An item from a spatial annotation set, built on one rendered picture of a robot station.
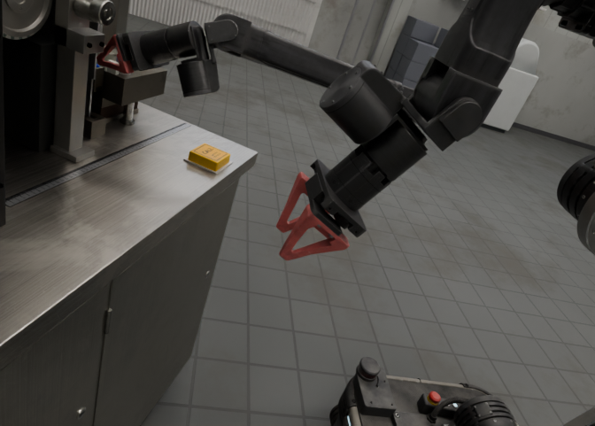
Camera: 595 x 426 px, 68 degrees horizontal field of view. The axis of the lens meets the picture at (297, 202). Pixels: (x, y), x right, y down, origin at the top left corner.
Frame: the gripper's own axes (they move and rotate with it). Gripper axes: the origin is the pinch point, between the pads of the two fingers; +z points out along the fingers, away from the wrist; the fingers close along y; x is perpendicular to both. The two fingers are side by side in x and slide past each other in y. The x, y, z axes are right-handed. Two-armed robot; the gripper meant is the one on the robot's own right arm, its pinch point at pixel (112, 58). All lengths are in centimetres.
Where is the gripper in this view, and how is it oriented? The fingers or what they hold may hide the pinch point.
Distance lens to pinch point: 96.5
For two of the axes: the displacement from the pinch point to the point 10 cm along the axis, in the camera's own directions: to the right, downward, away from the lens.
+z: -9.4, 0.8, 3.4
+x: -2.0, -9.2, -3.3
